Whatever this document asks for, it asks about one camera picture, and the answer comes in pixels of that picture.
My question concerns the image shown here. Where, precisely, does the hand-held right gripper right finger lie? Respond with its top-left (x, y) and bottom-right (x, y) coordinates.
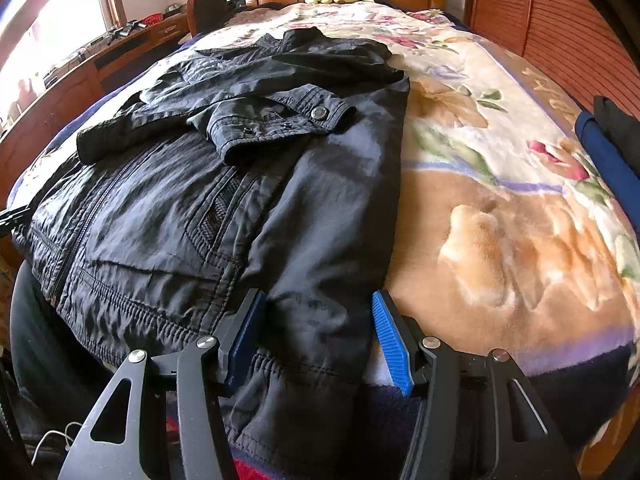
top-left (371, 290), bottom-right (581, 480)

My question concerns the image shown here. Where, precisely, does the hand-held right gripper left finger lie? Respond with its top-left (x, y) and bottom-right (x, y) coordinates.
top-left (57, 287), bottom-right (268, 480)

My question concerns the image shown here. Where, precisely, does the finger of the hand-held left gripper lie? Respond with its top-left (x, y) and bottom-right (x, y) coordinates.
top-left (0, 205), bottom-right (31, 233)

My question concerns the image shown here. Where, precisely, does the black jacket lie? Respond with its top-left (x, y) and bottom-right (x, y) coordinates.
top-left (11, 27), bottom-right (411, 461)

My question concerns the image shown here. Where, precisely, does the wooden desk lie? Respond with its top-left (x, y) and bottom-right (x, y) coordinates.
top-left (0, 10), bottom-right (193, 201)

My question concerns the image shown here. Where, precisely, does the dark clothing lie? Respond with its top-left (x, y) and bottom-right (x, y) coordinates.
top-left (9, 260), bottom-right (121, 441)

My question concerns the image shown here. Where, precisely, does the floral blanket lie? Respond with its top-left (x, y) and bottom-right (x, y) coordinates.
top-left (10, 0), bottom-right (640, 376)

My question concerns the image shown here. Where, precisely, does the wood-framed window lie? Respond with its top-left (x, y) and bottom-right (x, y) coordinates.
top-left (0, 0), bottom-right (126, 86)

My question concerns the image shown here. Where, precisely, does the black device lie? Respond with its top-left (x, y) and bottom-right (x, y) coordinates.
top-left (107, 20), bottom-right (143, 38)

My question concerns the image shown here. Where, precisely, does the blue folded cloth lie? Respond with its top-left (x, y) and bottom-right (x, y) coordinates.
top-left (574, 110), bottom-right (640, 241)

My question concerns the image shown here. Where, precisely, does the wooden chair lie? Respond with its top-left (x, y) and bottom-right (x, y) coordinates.
top-left (186, 0), bottom-right (233, 36)

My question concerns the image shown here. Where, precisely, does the dark folded cloth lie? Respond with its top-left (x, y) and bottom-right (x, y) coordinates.
top-left (594, 95), bottom-right (640, 161)

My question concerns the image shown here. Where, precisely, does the wooden slatted wardrobe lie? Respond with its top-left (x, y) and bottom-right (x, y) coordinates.
top-left (462, 0), bottom-right (640, 126)

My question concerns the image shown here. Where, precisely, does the white cable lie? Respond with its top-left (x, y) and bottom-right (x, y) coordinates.
top-left (31, 421), bottom-right (83, 466)

